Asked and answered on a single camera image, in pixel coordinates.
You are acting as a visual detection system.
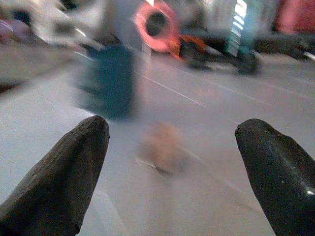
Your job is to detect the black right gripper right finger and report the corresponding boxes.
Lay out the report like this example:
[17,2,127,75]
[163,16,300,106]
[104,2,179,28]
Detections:
[234,118,315,236]

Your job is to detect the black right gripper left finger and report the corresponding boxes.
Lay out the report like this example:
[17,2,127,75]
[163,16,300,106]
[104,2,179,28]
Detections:
[0,115,110,236]

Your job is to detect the dark teal bin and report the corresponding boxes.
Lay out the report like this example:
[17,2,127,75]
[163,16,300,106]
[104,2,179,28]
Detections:
[73,44,138,122]

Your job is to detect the small brown round object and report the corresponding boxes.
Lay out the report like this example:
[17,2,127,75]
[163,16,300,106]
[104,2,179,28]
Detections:
[140,122,190,174]

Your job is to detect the teal and white upright object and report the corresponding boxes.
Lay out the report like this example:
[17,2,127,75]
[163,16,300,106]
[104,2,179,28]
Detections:
[226,0,261,74]

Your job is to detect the orange and black object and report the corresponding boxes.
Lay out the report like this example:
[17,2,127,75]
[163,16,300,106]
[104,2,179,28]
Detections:
[172,34,210,69]

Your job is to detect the red furniture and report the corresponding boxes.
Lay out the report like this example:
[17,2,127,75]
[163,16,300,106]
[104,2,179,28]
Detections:
[274,0,315,35]

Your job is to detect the pink ring-shaped object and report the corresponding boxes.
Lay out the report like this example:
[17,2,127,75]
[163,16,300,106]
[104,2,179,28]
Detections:
[134,0,182,54]

